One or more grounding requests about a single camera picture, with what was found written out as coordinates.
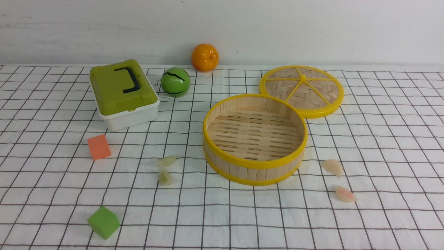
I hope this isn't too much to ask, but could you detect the pale green dumpling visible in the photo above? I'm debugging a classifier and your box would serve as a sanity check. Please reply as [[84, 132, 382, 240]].
[[157, 155, 178, 168], [157, 168, 173, 186]]

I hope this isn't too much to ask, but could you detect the pale pink dumpling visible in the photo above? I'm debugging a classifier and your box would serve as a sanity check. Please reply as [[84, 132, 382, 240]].
[[321, 159, 343, 178]]

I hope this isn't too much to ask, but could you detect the bamboo steamer tray yellow rim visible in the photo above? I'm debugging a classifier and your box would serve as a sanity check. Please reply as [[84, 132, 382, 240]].
[[203, 94, 308, 186]]

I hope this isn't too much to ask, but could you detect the bamboo steamer lid yellow rim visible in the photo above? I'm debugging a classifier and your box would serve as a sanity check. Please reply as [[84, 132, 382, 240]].
[[259, 65, 344, 119]]

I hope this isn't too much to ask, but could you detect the green striped ball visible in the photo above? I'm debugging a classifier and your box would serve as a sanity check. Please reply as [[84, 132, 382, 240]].
[[161, 67, 190, 97]]

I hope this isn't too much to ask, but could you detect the orange fruit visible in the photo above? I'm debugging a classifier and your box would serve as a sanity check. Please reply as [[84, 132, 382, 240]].
[[191, 44, 219, 72]]

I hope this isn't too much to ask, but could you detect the green lidded white box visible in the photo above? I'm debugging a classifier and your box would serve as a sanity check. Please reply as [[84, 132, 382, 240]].
[[89, 59, 160, 132]]

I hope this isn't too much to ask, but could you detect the orange foam cube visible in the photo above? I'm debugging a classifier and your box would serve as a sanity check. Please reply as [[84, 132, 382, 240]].
[[87, 134, 111, 160]]

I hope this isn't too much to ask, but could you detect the green foam cube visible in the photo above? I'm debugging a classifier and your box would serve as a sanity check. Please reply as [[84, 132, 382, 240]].
[[87, 206, 120, 240]]

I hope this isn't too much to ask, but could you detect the white checkered tablecloth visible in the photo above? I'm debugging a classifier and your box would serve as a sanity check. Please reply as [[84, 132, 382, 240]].
[[0, 65, 444, 250]]

